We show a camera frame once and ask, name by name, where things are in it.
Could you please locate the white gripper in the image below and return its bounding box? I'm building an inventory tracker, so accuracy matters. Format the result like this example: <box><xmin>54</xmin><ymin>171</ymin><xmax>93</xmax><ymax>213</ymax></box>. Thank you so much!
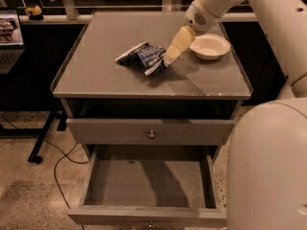
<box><xmin>163</xmin><ymin>0</ymin><xmax>220</xmax><ymax>66</ymax></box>

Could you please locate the blue chip bag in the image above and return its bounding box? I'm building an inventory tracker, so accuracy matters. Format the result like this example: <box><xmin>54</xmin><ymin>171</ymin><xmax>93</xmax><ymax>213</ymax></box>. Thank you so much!
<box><xmin>115</xmin><ymin>41</ymin><xmax>166</xmax><ymax>76</ymax></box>

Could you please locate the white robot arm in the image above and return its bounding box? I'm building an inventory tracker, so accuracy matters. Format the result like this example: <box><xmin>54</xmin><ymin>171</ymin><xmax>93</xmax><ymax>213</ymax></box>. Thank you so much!
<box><xmin>164</xmin><ymin>0</ymin><xmax>307</xmax><ymax>230</ymax></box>

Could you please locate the white railing frame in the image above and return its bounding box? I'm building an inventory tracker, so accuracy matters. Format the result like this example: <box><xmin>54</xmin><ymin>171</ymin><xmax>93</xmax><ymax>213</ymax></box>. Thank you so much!
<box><xmin>13</xmin><ymin>0</ymin><xmax>307</xmax><ymax>25</ymax></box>

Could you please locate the open grey middle drawer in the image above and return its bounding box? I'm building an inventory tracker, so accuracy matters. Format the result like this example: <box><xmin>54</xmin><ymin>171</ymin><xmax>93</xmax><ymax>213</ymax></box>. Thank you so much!
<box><xmin>68</xmin><ymin>146</ymin><xmax>226</xmax><ymax>228</ymax></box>

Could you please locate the open laptop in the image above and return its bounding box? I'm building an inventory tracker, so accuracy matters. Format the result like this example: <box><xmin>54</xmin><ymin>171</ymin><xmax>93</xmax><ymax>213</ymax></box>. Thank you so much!
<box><xmin>0</xmin><ymin>8</ymin><xmax>25</xmax><ymax>74</ymax></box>

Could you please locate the grey drawer cabinet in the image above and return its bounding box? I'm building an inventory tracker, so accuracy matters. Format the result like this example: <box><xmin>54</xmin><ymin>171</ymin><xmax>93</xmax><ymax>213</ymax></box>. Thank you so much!
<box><xmin>50</xmin><ymin>11</ymin><xmax>253</xmax><ymax>160</ymax></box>

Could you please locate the black floor cable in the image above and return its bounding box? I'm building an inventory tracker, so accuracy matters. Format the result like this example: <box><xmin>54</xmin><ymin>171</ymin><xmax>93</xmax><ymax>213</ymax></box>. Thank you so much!
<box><xmin>0</xmin><ymin>112</ymin><xmax>91</xmax><ymax>230</ymax></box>

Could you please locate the black desk leg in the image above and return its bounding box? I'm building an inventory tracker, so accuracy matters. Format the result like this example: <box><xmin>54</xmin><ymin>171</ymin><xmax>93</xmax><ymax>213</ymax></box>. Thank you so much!
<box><xmin>28</xmin><ymin>111</ymin><xmax>67</xmax><ymax>164</ymax></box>

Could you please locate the yellow black small object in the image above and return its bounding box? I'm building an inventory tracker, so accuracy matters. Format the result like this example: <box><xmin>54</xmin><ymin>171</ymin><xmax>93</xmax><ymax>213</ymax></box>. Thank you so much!
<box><xmin>25</xmin><ymin>5</ymin><xmax>43</xmax><ymax>20</ymax></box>

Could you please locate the white paper bowl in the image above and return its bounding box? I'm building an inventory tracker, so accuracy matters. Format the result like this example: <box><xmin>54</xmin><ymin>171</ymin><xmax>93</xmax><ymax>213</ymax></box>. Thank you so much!
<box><xmin>190</xmin><ymin>34</ymin><xmax>231</xmax><ymax>60</ymax></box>

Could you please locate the grey top drawer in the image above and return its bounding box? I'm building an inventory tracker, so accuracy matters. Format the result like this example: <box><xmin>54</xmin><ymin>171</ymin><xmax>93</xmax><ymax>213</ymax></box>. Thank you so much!
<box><xmin>67</xmin><ymin>118</ymin><xmax>234</xmax><ymax>146</ymax></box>

